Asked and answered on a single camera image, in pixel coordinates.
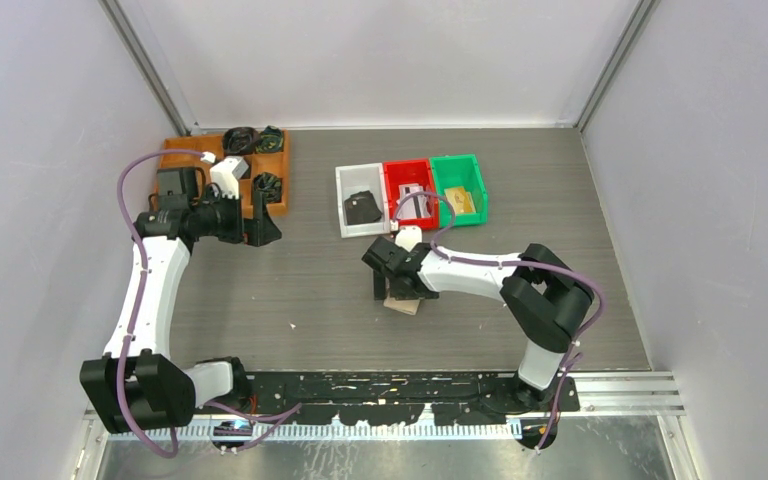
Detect black rolled tie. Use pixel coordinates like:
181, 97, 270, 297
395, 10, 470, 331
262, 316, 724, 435
221, 127, 260, 156

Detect white plastic bin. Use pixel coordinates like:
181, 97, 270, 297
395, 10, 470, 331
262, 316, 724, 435
335, 163, 390, 238

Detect cards in red bin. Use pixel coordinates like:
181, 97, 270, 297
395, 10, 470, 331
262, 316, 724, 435
397, 183, 431, 220

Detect black leather wallet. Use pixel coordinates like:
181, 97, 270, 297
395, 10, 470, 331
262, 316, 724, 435
343, 190, 383, 226

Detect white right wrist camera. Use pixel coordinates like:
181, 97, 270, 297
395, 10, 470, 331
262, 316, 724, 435
394, 225, 423, 252

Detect green floral rolled tie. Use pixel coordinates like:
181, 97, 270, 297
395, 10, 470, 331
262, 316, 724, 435
255, 125, 285, 154

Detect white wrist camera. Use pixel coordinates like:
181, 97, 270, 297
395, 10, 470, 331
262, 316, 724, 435
209, 156, 250, 200
394, 225, 423, 252

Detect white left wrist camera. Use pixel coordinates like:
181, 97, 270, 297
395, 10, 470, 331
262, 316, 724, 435
209, 156, 250, 200

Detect yellow card in green bin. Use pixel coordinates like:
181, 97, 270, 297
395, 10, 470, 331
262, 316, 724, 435
444, 186, 476, 215

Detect dark floral rolled tie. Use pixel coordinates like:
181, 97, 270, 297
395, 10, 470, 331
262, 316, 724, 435
252, 172, 284, 204

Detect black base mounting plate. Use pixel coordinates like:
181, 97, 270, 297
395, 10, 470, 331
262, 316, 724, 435
220, 371, 580, 427

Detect orange wooden compartment tray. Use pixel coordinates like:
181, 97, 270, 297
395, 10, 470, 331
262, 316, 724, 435
157, 129, 292, 218

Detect green plastic bin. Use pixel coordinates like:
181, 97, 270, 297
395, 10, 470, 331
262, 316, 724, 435
430, 154, 488, 227

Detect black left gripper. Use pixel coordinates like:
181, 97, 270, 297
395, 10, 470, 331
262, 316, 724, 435
190, 186, 280, 247

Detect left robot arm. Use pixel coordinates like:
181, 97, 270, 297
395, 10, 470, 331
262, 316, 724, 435
79, 167, 282, 434

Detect red plastic bin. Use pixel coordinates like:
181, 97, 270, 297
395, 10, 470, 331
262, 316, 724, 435
383, 158, 439, 231

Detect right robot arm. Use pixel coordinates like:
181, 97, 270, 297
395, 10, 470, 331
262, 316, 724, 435
362, 238, 601, 411

